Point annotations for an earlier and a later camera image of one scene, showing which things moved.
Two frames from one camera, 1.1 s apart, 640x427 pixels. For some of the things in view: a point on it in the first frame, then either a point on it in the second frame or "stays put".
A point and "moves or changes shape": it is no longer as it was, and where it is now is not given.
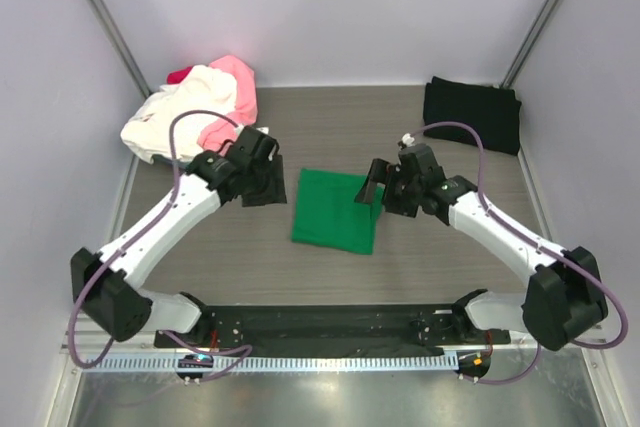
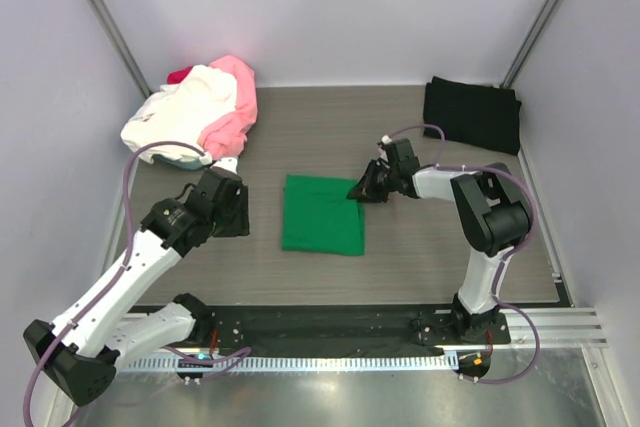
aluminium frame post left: x=105 y=19 stays put
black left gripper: x=275 y=192 → x=241 y=222
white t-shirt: x=148 y=129 stays put
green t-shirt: x=379 y=200 moves or changes shape
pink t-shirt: x=245 y=111 stays put
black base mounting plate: x=315 y=327 stays put
